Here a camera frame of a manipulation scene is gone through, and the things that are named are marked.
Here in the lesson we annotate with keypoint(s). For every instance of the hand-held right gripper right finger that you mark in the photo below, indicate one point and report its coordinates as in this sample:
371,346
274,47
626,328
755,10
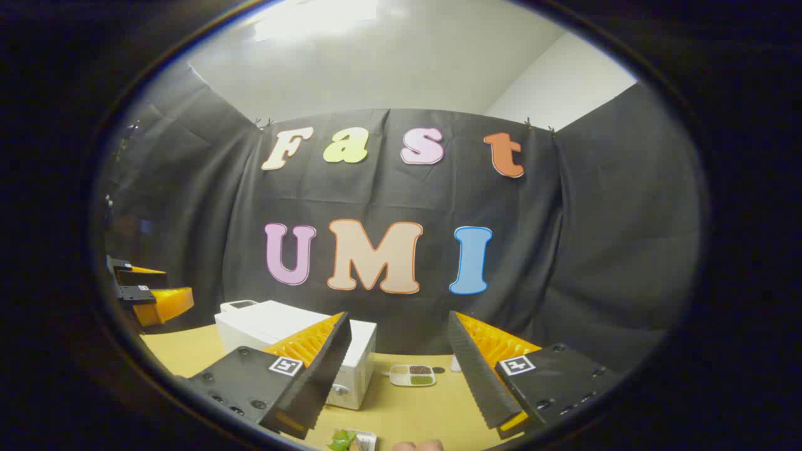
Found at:
476,369

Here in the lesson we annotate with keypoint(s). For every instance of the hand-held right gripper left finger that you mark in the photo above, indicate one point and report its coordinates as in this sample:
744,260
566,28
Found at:
322,369

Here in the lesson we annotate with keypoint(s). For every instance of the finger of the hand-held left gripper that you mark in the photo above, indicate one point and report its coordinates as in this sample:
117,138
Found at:
135,294
128,274

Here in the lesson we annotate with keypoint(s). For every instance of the lettuce sandwich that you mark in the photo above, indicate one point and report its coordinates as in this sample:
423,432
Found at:
341,440

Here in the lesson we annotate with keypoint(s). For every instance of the white microwave oven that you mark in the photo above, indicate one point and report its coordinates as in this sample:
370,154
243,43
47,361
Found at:
263,326

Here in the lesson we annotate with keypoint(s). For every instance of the white divided condiment dish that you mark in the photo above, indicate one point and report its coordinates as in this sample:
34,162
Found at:
412,374

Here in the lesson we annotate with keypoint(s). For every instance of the white rectangular tray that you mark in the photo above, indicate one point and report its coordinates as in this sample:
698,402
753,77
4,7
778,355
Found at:
366,440

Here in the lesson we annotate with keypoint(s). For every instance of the pinkish rounded object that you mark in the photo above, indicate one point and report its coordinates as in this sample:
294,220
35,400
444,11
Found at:
418,446

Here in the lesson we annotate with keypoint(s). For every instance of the black backdrop cloth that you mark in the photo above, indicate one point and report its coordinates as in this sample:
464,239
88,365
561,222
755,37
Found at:
564,250

